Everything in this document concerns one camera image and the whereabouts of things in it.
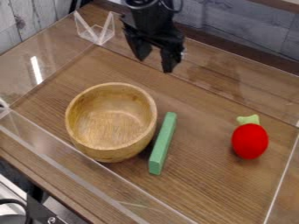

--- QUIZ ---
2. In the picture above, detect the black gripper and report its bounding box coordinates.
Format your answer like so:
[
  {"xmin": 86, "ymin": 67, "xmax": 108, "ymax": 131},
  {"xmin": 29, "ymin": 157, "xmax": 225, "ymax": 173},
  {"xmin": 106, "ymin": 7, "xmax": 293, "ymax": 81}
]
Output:
[{"xmin": 120, "ymin": 0, "xmax": 184, "ymax": 73}]

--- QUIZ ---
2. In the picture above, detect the red toy fruit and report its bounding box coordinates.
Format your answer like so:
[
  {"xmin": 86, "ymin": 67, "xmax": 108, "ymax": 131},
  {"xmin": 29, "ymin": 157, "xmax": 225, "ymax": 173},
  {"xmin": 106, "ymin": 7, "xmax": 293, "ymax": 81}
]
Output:
[{"xmin": 231, "ymin": 115, "xmax": 268, "ymax": 159}]

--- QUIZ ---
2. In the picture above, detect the wooden bowl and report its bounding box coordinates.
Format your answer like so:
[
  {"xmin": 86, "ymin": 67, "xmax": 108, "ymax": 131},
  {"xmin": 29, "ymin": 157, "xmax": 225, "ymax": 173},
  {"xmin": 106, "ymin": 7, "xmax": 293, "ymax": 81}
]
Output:
[{"xmin": 64, "ymin": 82, "xmax": 157, "ymax": 163}]

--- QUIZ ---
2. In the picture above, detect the green rectangular block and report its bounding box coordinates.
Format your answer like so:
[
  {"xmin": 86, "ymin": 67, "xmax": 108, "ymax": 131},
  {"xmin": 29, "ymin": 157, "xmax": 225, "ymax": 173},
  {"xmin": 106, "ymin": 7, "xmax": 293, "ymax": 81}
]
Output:
[{"xmin": 148, "ymin": 112, "xmax": 177, "ymax": 175}]

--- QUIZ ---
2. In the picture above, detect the clear acrylic front wall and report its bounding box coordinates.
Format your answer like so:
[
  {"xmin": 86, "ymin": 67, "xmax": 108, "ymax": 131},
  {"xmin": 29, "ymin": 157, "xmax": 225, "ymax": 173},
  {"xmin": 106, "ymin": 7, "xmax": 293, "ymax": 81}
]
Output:
[{"xmin": 0, "ymin": 105, "xmax": 196, "ymax": 224}]

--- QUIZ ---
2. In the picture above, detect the black metal bracket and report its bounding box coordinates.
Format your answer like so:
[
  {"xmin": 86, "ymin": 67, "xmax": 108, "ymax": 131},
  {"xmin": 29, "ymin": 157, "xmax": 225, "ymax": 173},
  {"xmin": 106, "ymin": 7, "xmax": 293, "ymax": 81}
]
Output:
[{"xmin": 26, "ymin": 195, "xmax": 68, "ymax": 224}]

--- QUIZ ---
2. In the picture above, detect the black cable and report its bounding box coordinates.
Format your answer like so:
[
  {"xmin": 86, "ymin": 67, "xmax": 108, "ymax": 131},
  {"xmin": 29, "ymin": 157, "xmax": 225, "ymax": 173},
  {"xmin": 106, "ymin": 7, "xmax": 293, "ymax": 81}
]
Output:
[{"xmin": 0, "ymin": 198, "xmax": 28, "ymax": 224}]

